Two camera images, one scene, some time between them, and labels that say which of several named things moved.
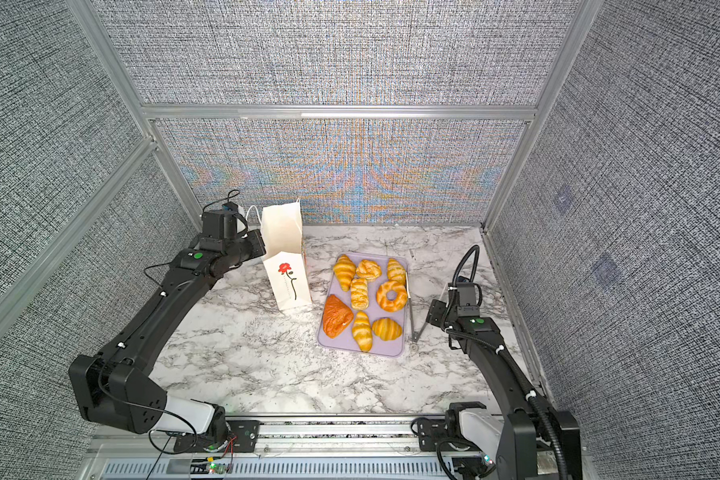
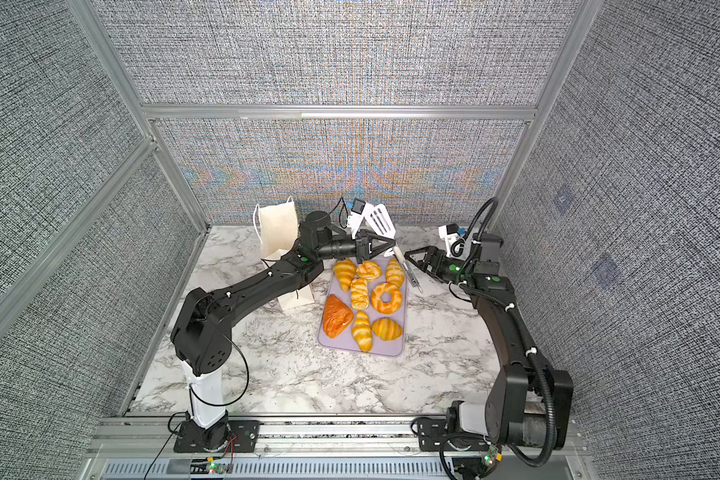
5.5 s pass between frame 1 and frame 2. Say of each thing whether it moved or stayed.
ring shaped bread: stayed
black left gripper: moved
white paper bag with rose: stayed
